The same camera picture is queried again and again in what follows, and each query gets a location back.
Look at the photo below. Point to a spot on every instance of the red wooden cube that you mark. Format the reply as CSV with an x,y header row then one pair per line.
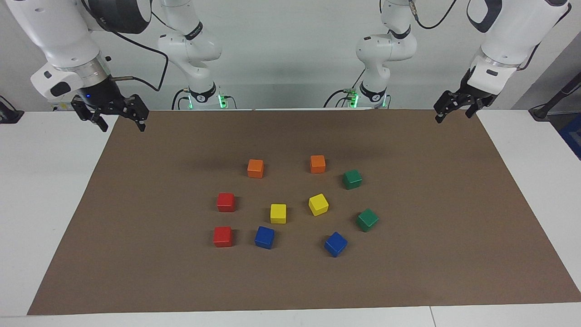
x,y
223,236
225,202

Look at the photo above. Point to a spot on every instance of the brown table mat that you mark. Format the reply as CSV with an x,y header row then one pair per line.
x,y
290,281

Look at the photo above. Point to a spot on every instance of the black stand pole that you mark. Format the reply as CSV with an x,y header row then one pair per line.
x,y
556,97

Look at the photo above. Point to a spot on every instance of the white power strip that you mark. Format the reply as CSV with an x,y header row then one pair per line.
x,y
63,107

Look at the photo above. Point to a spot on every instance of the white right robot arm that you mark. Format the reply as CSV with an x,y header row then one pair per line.
x,y
59,32

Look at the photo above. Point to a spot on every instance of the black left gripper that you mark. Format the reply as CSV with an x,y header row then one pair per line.
x,y
467,92

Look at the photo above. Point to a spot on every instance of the blue crate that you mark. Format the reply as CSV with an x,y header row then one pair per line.
x,y
573,136

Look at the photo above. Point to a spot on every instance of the orange wooden cube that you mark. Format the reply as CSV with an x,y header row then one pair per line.
x,y
255,168
317,164

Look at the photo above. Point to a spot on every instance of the green wooden cube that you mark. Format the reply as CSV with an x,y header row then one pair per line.
x,y
352,179
367,220

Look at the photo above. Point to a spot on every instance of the yellow wooden cube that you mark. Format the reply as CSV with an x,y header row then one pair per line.
x,y
318,204
278,213

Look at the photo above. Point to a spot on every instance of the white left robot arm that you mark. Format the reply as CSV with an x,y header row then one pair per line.
x,y
513,32

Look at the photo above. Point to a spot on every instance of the blue wooden cube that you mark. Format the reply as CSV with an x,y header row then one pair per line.
x,y
264,237
336,244

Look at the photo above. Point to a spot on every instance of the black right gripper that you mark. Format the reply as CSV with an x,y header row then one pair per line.
x,y
100,93

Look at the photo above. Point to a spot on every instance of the black clamp mount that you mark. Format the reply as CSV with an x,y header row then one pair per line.
x,y
9,114

